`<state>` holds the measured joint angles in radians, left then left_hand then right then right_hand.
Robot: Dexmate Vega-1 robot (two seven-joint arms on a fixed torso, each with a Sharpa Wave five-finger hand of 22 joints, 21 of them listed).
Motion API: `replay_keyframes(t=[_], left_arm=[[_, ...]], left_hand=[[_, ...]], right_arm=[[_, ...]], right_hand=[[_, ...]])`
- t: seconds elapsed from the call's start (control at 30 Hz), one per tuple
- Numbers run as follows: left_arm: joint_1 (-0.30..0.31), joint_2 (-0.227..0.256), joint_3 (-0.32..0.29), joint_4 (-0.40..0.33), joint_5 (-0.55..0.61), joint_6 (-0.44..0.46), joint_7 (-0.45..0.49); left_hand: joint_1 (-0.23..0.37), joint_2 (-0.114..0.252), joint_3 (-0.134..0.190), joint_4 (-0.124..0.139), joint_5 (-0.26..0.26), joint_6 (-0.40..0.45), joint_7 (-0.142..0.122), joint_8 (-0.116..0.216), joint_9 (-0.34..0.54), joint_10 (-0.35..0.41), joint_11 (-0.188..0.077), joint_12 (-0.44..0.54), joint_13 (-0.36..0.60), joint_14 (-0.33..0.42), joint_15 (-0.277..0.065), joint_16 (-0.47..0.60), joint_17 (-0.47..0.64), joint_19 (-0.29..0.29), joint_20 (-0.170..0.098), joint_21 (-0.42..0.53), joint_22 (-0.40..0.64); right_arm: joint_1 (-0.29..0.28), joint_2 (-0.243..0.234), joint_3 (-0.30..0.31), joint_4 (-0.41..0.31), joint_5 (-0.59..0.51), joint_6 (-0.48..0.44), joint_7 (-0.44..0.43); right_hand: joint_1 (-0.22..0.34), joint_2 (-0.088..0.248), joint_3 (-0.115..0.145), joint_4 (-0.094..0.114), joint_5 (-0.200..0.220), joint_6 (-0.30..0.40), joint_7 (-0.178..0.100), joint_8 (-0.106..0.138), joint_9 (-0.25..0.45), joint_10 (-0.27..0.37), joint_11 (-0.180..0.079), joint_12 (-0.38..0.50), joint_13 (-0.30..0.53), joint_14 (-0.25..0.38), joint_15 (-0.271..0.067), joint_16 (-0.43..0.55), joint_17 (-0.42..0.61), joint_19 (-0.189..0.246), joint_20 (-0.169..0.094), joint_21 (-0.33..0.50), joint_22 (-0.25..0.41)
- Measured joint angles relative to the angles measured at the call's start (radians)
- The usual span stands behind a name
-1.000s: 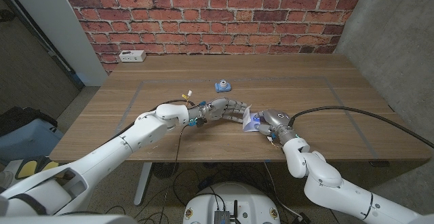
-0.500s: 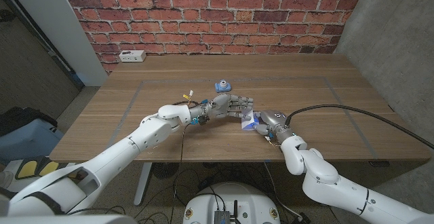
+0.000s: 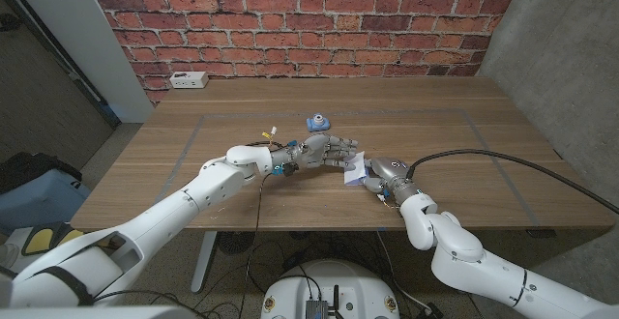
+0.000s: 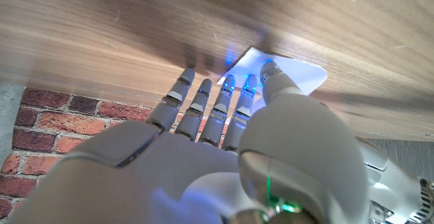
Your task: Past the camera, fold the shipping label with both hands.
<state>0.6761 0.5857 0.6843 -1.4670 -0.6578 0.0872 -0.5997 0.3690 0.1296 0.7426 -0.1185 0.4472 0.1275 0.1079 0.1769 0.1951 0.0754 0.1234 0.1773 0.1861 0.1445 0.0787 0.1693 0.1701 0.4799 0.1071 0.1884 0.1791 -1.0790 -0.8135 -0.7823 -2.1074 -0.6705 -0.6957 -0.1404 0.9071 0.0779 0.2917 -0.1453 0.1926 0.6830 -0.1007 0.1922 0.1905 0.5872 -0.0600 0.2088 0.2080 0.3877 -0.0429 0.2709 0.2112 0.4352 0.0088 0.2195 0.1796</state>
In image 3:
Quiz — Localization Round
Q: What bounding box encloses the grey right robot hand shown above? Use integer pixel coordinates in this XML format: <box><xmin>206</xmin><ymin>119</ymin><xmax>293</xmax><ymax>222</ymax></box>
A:
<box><xmin>362</xmin><ymin>157</ymin><xmax>422</xmax><ymax>204</ymax></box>

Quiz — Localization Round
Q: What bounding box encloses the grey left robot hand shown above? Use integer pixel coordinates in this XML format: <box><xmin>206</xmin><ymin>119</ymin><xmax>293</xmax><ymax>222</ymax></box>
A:
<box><xmin>270</xmin><ymin>132</ymin><xmax>362</xmax><ymax>173</ymax></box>

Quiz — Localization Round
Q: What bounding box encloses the white paper shipping label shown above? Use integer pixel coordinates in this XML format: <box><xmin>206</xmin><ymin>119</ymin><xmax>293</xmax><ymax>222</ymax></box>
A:
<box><xmin>342</xmin><ymin>152</ymin><xmax>368</xmax><ymax>187</ymax></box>

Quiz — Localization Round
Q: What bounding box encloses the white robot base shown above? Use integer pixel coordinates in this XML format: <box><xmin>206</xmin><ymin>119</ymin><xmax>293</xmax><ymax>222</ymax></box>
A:
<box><xmin>260</xmin><ymin>259</ymin><xmax>401</xmax><ymax>319</ymax></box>

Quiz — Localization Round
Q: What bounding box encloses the black round floor fan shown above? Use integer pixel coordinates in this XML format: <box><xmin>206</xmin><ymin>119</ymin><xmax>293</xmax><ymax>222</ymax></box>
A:
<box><xmin>216</xmin><ymin>231</ymin><xmax>256</xmax><ymax>255</ymax></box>

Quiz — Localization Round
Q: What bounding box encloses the red brick printed backdrop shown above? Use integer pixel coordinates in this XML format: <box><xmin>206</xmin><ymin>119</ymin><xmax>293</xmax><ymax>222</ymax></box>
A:
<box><xmin>80</xmin><ymin>0</ymin><xmax>527</xmax><ymax>105</ymax></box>

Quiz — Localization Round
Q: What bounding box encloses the white power strip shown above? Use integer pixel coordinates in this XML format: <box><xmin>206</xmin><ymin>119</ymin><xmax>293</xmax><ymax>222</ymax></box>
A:
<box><xmin>168</xmin><ymin>71</ymin><xmax>210</xmax><ymax>90</ymax></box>

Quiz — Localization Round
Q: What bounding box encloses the grey electronics box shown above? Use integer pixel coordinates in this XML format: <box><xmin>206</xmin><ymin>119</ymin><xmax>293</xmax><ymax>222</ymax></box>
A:
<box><xmin>305</xmin><ymin>299</ymin><xmax>329</xmax><ymax>319</ymax></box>

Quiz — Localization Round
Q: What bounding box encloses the white table leg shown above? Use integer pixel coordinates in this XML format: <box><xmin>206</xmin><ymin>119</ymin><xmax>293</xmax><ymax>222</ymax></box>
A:
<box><xmin>191</xmin><ymin>231</ymin><xmax>219</xmax><ymax>294</ymax></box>

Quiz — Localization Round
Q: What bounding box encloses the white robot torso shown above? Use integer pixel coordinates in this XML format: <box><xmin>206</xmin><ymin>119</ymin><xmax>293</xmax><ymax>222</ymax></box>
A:
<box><xmin>0</xmin><ymin>304</ymin><xmax>197</xmax><ymax>319</ymax></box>

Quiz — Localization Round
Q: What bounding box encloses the black bag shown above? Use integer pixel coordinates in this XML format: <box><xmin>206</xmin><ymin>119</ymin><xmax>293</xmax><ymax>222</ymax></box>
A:
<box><xmin>0</xmin><ymin>151</ymin><xmax>83</xmax><ymax>194</ymax></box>

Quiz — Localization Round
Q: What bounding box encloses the white sneaker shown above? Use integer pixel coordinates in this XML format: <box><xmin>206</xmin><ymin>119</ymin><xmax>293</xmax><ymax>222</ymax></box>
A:
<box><xmin>0</xmin><ymin>244</ymin><xmax>18</xmax><ymax>270</ymax></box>

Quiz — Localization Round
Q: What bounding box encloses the blue toy camera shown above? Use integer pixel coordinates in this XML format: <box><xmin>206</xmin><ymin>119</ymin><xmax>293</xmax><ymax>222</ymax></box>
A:
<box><xmin>306</xmin><ymin>112</ymin><xmax>332</xmax><ymax>133</ymax></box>

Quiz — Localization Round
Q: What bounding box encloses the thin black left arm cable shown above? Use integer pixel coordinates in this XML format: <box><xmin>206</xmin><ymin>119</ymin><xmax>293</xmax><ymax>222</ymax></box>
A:
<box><xmin>238</xmin><ymin>172</ymin><xmax>273</xmax><ymax>319</ymax></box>

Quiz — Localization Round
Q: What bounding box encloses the white floor cable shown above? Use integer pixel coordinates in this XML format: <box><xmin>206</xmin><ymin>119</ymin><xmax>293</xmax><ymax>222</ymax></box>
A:
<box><xmin>375</xmin><ymin>230</ymin><xmax>432</xmax><ymax>311</ymax></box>

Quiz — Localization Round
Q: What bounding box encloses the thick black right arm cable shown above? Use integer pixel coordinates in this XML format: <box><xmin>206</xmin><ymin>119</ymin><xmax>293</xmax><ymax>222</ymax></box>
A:
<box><xmin>405</xmin><ymin>148</ymin><xmax>619</xmax><ymax>214</ymax></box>

